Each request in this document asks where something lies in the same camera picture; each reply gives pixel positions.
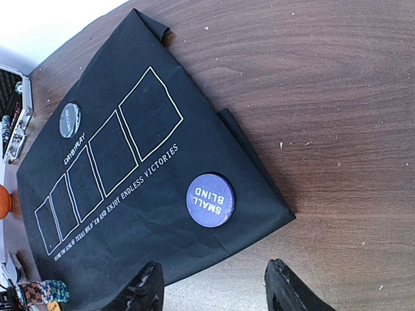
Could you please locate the orange white bowl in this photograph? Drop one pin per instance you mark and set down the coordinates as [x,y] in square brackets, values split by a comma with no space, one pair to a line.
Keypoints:
[5,202]

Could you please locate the aluminium poker chip case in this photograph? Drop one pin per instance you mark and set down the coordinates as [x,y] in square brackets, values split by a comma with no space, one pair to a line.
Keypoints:
[16,111]

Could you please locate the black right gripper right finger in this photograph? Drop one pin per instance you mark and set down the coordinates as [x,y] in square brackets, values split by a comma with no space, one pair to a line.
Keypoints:
[286,291]

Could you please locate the multicolour poker chip stack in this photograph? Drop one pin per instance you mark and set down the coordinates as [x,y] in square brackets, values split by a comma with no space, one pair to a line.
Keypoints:
[42,293]

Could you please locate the purple small blind button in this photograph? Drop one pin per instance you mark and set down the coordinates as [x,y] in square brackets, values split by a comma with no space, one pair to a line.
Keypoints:
[210,200]

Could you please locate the clear dealer button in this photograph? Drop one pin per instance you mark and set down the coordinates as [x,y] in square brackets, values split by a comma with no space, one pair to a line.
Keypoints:
[69,120]

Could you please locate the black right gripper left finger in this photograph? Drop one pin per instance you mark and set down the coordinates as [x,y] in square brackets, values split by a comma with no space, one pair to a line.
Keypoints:
[144,292]

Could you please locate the black poker mat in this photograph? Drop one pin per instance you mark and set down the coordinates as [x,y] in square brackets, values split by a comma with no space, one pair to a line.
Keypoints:
[100,205]

